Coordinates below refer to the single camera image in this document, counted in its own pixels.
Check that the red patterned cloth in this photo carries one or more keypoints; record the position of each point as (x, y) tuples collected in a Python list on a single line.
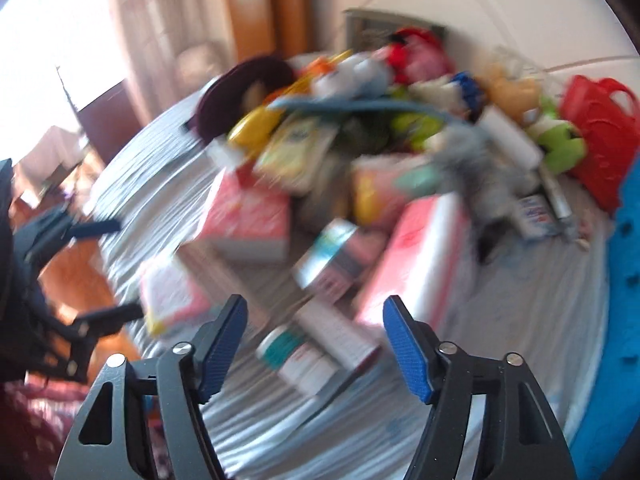
[(30, 425)]

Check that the yellow bottle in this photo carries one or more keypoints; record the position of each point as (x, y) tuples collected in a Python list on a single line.
[(255, 127)]

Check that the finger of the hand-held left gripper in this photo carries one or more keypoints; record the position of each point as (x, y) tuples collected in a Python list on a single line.
[(90, 228), (110, 317)]

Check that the small pink booklet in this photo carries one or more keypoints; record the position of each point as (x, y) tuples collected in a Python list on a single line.
[(170, 295)]

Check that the white jar with teal band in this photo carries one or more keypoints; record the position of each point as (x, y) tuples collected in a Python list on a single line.
[(300, 362)]

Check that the grey cloth covered desktop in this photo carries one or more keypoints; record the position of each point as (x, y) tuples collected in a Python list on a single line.
[(525, 320)]

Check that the pink and yellow packet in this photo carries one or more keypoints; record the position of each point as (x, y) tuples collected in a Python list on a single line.
[(385, 192)]

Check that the silver tube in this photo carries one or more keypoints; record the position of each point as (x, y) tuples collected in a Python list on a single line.
[(556, 195)]

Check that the beige curtain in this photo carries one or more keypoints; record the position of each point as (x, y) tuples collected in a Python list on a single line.
[(165, 25)]

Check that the plain white box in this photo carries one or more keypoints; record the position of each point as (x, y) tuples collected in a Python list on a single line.
[(512, 137)]

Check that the white box with red end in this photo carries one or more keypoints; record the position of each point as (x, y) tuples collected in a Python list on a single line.
[(340, 335)]

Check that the pink and red plush toy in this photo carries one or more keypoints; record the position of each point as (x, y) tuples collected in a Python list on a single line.
[(422, 57)]

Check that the teal and white box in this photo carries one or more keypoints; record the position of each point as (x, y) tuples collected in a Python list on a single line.
[(335, 260)]

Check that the green plush toy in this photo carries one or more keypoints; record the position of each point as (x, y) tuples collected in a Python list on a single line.
[(560, 145)]

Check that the tan plush toy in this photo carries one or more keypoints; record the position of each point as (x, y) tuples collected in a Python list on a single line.
[(510, 87)]

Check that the wooden partition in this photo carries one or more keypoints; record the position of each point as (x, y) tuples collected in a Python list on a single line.
[(270, 5)]

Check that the yellow and white packet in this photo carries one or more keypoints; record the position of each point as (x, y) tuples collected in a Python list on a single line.
[(297, 155)]

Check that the dark maroon hat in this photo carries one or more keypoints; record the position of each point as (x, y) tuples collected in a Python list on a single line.
[(235, 95)]

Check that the grey fluffy toy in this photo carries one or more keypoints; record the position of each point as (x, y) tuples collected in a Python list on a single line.
[(475, 185)]

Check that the large pink and white box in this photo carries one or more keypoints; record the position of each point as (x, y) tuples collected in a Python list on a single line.
[(420, 270)]

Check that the blue plastic storage crate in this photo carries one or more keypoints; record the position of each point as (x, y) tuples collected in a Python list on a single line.
[(617, 360)]

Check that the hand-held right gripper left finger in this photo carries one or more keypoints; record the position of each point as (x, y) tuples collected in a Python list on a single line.
[(225, 350)]

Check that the small white and blue box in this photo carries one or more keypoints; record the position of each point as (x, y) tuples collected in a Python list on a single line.
[(535, 217)]

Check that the red handbag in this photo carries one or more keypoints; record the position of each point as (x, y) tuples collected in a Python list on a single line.
[(600, 145)]

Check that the white and blue plush toy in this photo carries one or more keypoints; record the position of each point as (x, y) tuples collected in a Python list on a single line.
[(350, 77)]

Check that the dark wooden furniture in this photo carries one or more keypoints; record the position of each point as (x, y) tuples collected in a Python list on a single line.
[(110, 120)]

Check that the window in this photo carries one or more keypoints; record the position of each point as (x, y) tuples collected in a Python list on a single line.
[(50, 35)]

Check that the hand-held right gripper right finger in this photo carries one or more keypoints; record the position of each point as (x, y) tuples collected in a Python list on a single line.
[(406, 355)]

